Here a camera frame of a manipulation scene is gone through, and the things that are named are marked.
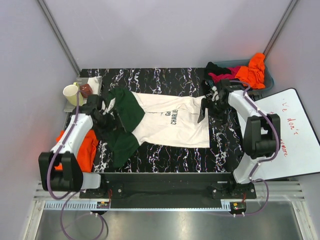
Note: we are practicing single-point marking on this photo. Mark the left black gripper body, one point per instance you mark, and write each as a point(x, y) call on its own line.
point(106, 125)

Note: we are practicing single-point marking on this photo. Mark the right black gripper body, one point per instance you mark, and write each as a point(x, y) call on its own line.
point(217, 109)

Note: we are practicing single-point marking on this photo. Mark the white green Charlie Brown t-shirt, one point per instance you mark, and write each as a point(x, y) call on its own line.
point(156, 119)

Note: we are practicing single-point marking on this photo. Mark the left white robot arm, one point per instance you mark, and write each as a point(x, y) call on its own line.
point(59, 168)

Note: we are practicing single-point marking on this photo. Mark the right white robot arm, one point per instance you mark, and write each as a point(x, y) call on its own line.
point(261, 139)

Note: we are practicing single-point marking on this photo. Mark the magenta garment in basket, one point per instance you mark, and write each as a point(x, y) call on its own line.
point(222, 77)

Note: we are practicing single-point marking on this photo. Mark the black garment in basket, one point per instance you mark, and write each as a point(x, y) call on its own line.
point(209, 67)

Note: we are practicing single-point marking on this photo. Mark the folded orange t-shirt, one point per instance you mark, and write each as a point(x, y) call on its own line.
point(87, 152)

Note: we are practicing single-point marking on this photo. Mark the pale yellow mug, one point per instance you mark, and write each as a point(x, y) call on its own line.
point(72, 94)

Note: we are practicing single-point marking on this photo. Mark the orange t-shirt in basket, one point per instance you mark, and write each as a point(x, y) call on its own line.
point(254, 73)

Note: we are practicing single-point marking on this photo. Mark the teal laundry basket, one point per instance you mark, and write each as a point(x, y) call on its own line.
point(268, 80)

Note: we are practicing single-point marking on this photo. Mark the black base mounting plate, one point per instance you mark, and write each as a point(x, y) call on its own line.
point(217, 185)

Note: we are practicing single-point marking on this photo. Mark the whiteboard with red writing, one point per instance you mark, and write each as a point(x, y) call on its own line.
point(299, 152)

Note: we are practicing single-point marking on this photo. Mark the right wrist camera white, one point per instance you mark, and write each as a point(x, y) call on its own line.
point(215, 94)

